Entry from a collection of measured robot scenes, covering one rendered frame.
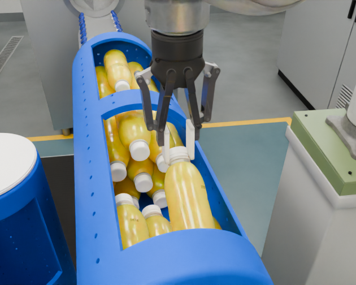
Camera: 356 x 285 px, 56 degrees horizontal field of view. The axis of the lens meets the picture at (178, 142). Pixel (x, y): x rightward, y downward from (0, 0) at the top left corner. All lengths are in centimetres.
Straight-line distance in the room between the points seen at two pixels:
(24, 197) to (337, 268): 91
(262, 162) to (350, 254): 150
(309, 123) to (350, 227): 30
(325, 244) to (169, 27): 78
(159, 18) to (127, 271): 32
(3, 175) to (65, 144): 188
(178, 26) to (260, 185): 198
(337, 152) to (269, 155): 169
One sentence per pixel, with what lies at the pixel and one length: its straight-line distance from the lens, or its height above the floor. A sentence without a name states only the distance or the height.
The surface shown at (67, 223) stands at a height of 15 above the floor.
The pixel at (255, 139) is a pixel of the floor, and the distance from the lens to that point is 276.
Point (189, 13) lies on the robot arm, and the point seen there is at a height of 147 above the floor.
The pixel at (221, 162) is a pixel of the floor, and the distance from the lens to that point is 249.
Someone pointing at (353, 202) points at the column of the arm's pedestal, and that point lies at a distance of 94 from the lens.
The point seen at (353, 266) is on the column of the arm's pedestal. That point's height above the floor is 67.
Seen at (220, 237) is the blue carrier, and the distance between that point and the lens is 47.
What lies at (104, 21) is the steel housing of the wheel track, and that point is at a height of 93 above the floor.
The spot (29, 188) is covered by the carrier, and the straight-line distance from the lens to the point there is 92.
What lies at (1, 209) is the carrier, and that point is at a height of 99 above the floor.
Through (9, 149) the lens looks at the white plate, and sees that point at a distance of 101.
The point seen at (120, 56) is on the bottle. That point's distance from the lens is 105.
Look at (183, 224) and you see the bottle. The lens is 55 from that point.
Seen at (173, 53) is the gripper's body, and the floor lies 141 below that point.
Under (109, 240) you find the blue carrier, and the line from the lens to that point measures 49.
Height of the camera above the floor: 159
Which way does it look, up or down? 37 degrees down
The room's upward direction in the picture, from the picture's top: straight up
